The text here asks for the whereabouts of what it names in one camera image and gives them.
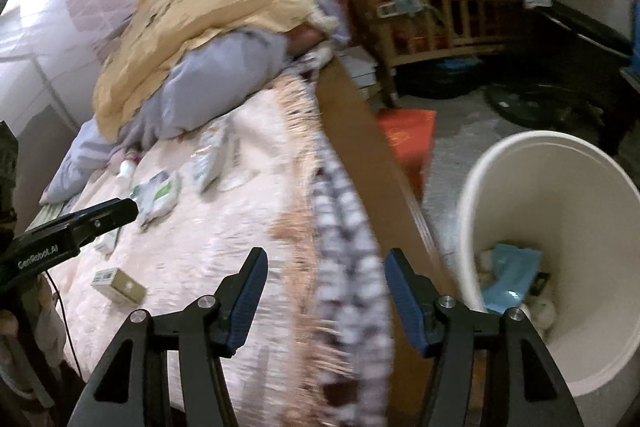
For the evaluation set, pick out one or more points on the white green carton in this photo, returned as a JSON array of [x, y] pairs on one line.
[[207, 159]]

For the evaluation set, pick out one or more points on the dark wooden bench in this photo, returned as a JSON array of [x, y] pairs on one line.
[[620, 117]]

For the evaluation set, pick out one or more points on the yellow ruffled pillow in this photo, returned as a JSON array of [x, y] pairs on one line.
[[200, 17]]

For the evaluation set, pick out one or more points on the black stool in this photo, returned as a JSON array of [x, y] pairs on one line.
[[585, 24]]

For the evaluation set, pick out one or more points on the red gift box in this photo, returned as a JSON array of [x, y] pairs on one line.
[[407, 139]]

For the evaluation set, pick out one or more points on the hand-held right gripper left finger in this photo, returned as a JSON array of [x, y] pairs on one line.
[[247, 302]]

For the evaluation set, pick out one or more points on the dark bag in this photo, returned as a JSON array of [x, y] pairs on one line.
[[445, 79]]

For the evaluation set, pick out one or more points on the small white bottle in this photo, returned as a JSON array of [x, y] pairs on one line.
[[126, 169]]

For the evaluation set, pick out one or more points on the white trash bin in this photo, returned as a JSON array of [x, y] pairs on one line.
[[550, 187]]

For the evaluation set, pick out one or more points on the wooden baby crib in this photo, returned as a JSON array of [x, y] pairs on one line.
[[450, 7]]

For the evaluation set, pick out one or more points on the wooden bed frame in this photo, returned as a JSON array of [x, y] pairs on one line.
[[365, 142]]

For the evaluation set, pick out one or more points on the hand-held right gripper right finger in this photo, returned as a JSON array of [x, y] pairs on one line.
[[407, 302]]

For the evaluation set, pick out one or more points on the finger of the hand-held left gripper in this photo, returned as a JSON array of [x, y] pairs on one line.
[[110, 214]]

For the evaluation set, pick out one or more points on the pale tissue wad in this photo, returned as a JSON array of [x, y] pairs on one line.
[[542, 312]]

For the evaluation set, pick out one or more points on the grey flat boxes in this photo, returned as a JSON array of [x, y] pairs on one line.
[[362, 67]]

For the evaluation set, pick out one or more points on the beige barcode carton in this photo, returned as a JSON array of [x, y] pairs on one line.
[[117, 284]]

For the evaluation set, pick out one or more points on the pink bedspread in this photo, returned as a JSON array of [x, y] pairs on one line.
[[200, 247]]

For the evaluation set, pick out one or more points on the light blue quilt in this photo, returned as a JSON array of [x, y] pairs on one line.
[[215, 77]]

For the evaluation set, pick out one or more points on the blue packet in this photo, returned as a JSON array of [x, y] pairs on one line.
[[510, 277]]

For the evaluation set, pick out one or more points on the small pink cloth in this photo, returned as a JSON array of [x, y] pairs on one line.
[[116, 155]]

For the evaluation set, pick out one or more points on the green checkered mat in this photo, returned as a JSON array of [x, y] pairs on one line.
[[50, 213]]

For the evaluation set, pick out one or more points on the purple plaid blanket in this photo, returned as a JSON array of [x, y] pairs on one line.
[[345, 267]]

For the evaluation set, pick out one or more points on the black floor fan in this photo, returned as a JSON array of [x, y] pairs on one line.
[[530, 104]]

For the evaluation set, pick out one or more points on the white green patterned packet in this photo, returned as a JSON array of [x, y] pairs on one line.
[[157, 197]]

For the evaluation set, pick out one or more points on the small white packet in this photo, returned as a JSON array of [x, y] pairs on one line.
[[107, 243]]

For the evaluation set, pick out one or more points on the small red white jar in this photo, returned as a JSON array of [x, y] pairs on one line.
[[132, 154]]

